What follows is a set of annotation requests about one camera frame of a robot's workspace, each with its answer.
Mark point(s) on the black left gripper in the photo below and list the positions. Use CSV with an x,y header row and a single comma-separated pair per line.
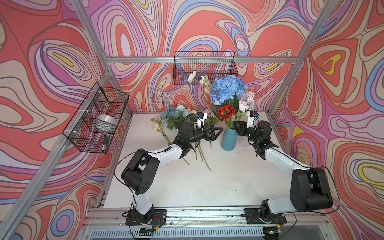
x,y
207,133

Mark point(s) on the white poppy flower stem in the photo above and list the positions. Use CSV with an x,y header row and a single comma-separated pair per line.
x,y
203,81

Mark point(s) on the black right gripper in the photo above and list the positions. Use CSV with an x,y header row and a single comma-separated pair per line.
x,y
243,129

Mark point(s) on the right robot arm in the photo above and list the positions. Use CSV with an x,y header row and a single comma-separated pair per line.
x,y
309,188

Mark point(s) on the cream rose spray stem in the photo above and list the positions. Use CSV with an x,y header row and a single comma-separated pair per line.
x,y
157,127

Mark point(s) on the black wire basket left wall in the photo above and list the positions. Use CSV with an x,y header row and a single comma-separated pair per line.
x,y
88,134

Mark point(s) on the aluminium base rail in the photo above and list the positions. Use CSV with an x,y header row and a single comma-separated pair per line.
x,y
206,223

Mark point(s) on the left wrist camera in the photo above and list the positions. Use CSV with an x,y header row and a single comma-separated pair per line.
x,y
201,117

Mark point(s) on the purple and pink mixed bouquet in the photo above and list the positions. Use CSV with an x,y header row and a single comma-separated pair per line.
x,y
246,104

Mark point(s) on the teal ceramic vase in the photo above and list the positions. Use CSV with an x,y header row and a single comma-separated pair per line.
x,y
229,139

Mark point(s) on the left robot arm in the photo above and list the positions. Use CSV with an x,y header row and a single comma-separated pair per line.
x,y
141,170

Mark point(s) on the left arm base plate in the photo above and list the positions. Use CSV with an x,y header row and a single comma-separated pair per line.
x,y
146,217

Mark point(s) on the bright blue hydrangea stem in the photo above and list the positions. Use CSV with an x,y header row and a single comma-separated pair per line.
x,y
227,91

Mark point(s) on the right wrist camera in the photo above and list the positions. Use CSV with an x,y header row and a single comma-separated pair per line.
x,y
252,118

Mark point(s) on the red gerbera flower stem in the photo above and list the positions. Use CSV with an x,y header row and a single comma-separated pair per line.
x,y
226,113

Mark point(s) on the clear glass cup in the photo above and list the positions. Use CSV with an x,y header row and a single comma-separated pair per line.
x,y
243,141

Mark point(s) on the black wire basket wall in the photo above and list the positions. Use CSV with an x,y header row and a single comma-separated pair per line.
x,y
213,64
88,134

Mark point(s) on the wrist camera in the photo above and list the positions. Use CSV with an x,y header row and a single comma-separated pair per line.
x,y
201,117
252,118

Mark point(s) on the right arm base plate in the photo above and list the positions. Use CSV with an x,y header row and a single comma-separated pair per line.
x,y
263,216

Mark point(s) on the black wire basket back wall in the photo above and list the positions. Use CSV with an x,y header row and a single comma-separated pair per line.
x,y
213,64

